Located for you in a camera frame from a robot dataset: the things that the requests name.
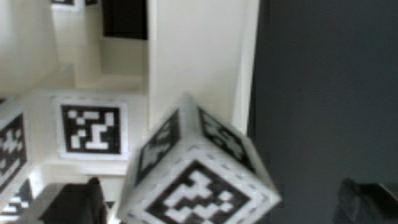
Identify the white chair leg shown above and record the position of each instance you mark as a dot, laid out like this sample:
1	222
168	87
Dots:
15	155
198	182

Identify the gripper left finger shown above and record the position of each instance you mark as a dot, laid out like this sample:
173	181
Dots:
77	207

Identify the white chair back part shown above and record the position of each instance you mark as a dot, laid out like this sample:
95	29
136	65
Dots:
97	101

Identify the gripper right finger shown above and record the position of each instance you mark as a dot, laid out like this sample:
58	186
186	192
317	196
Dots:
367	203

